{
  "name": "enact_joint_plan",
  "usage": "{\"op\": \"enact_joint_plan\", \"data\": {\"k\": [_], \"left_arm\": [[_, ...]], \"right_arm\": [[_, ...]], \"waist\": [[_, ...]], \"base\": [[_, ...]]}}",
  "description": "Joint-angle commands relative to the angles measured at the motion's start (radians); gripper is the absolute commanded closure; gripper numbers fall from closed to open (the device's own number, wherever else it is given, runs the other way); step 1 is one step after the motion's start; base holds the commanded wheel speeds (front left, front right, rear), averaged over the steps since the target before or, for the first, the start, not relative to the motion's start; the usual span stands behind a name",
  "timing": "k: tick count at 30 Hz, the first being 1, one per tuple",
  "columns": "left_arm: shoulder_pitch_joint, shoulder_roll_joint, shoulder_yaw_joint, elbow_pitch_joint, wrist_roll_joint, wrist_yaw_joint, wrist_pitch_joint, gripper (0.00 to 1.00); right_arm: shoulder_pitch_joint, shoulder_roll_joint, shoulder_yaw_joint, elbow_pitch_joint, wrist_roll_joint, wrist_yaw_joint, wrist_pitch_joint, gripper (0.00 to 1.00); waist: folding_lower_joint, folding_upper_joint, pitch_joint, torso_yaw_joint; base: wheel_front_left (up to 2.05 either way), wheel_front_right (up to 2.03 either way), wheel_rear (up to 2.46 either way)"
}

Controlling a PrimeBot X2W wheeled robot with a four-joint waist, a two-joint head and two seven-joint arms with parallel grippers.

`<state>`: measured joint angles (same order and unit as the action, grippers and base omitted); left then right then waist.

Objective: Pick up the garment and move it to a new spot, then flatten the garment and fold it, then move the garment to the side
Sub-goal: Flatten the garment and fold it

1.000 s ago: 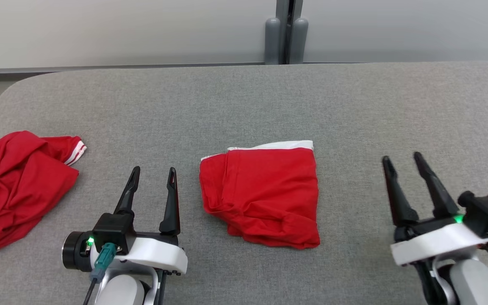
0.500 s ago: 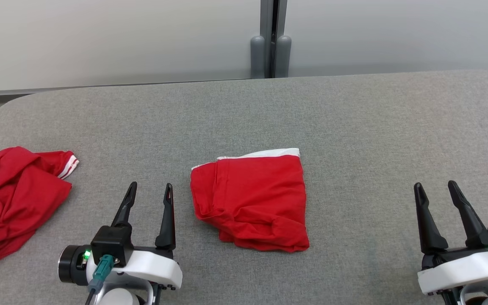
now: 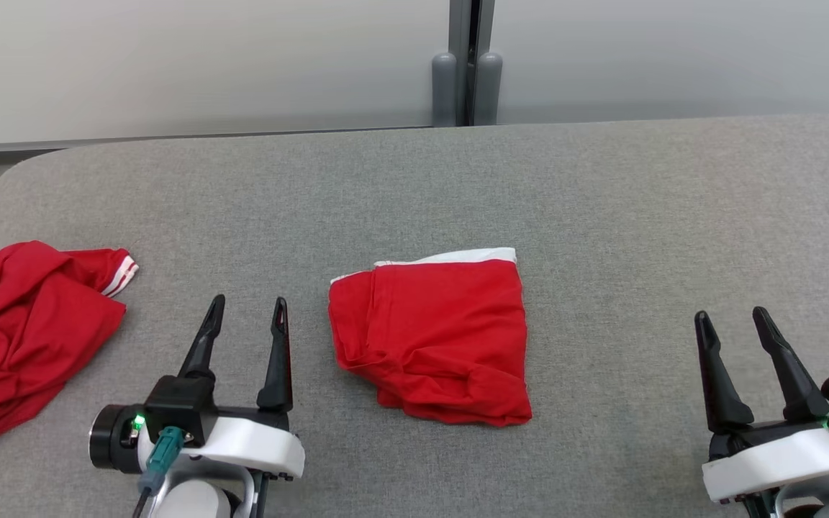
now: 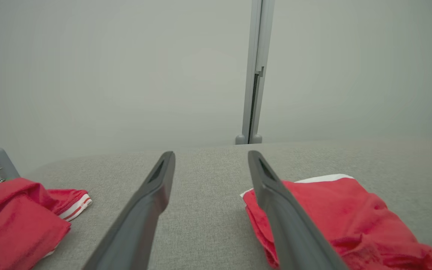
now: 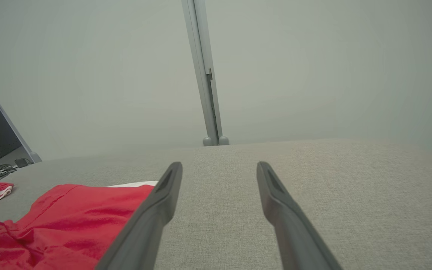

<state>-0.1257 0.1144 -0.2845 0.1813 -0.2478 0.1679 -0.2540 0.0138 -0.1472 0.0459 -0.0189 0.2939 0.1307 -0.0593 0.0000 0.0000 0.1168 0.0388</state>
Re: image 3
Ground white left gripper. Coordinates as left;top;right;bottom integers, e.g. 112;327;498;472
178;294;306;481

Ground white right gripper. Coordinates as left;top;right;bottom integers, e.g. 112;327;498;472
694;306;829;504

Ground red shorts with white trim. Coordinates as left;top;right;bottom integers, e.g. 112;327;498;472
328;247;533;427

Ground red basketball jersey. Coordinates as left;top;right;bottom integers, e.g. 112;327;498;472
0;240;140;458

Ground teal plug left camera cable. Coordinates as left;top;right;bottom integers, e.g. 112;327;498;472
130;426;186;518

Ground grey partition post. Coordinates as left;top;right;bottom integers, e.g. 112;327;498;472
431;0;504;127

